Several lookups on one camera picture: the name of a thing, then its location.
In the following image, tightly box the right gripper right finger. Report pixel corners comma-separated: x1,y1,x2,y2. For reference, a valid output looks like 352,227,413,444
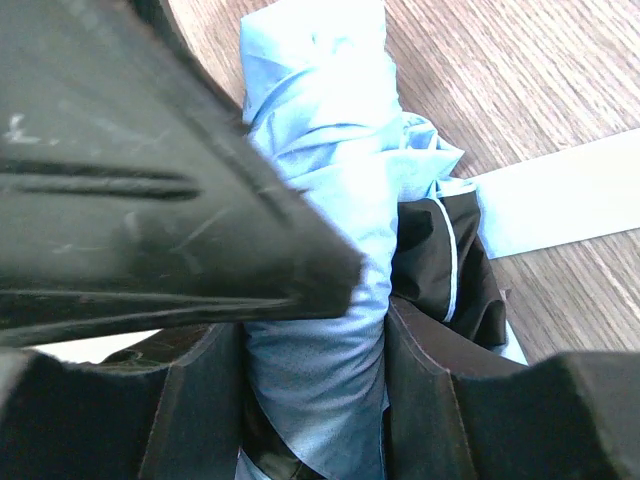
385,299,639,479

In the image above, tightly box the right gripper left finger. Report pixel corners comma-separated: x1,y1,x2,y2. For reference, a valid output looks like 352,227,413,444
1,324,242,479

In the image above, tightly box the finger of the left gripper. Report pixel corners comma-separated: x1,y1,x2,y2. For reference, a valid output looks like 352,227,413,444
1,1,361,347

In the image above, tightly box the light blue folding umbrella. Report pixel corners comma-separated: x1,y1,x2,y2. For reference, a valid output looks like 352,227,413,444
234,0,640,480

